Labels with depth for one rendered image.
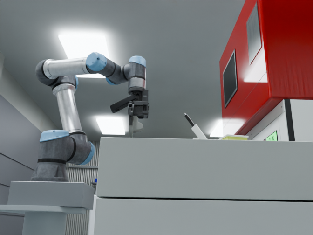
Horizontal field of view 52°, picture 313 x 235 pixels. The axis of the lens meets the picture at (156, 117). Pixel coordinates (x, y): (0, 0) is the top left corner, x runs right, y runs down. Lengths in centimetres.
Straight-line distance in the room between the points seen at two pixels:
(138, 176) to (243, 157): 26
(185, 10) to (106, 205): 342
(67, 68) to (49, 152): 38
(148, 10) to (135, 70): 266
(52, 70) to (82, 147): 38
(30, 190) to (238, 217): 81
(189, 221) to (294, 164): 29
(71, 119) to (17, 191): 43
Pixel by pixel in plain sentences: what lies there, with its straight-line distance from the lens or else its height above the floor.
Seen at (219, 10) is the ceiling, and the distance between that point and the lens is 408.
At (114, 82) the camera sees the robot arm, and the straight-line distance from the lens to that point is 149.
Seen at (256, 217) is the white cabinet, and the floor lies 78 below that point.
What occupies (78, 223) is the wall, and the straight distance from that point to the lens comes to 975.
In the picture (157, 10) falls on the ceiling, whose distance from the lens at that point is 402.
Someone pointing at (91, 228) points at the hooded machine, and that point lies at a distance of 337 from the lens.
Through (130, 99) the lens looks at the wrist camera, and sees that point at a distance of 136.
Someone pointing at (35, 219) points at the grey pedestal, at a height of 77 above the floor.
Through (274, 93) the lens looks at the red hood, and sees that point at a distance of 132.
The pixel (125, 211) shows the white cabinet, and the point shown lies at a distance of 79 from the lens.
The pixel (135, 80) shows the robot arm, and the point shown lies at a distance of 138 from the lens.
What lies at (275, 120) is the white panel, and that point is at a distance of 138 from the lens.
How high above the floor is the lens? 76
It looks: 19 degrees up
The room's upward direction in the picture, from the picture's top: 1 degrees clockwise
